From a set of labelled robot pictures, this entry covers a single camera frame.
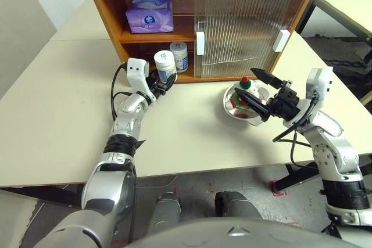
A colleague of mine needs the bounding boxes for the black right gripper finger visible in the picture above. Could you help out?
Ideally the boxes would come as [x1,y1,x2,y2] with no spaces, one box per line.
[234,89,271,123]
[250,67,284,88]

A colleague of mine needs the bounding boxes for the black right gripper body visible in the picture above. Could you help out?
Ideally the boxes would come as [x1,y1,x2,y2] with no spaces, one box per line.
[266,79,302,123]

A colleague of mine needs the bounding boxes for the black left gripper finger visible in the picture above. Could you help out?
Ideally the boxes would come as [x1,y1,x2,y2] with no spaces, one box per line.
[162,76,178,92]

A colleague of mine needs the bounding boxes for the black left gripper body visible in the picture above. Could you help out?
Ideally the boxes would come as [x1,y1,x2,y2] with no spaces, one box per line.
[146,70,172,98]

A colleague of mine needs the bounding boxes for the white plush toy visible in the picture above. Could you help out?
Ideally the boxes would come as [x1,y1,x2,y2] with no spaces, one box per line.
[229,76,267,118]

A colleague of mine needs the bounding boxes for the white bottle with blue label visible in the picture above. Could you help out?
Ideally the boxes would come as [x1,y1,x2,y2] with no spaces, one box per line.
[169,41,189,73]
[153,51,178,84]

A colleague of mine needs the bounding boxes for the purple tissue pack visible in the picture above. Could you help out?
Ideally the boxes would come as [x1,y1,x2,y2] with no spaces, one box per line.
[125,0,174,34]

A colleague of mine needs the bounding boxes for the ribbed glass sliding door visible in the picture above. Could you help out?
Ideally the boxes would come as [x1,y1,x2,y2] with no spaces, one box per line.
[203,0,314,79]
[194,0,306,80]

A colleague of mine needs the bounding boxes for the silver metal bowl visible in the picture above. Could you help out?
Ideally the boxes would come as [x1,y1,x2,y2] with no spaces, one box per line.
[223,81,273,127]

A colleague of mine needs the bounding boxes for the silver robot right leg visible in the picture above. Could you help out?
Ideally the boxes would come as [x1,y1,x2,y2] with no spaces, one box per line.
[214,190,262,220]

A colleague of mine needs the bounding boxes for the silver robot leg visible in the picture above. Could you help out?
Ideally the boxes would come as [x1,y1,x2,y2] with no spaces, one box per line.
[148,191,183,236]
[214,190,262,220]

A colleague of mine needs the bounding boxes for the silver robot left leg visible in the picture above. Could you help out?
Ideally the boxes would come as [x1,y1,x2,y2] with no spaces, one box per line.
[148,191,183,236]

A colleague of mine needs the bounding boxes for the silver robot torso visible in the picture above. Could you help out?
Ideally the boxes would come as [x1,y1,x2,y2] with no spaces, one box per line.
[124,215,358,248]

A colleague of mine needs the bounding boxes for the white floor mat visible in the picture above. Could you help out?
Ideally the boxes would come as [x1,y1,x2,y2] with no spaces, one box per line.
[0,192,38,248]

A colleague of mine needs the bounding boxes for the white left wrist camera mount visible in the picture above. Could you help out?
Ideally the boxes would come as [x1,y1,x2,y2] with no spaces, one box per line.
[126,58,157,106]

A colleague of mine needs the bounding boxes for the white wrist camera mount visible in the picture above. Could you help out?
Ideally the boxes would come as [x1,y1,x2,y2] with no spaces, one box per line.
[126,58,157,106]
[283,67,334,129]

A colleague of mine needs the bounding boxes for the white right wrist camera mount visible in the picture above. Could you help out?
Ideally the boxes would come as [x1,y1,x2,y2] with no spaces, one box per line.
[283,67,334,129]

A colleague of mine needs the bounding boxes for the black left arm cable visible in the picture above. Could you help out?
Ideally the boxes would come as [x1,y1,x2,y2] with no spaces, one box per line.
[110,62,137,123]

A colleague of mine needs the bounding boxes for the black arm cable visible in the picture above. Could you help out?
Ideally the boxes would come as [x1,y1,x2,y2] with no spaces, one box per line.
[272,91,320,170]
[110,62,137,123]

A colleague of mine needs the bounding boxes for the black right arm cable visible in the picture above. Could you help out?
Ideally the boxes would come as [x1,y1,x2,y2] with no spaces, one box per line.
[272,91,320,170]

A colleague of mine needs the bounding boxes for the side table with black frame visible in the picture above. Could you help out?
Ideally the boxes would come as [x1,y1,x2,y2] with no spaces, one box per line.
[296,0,372,106]

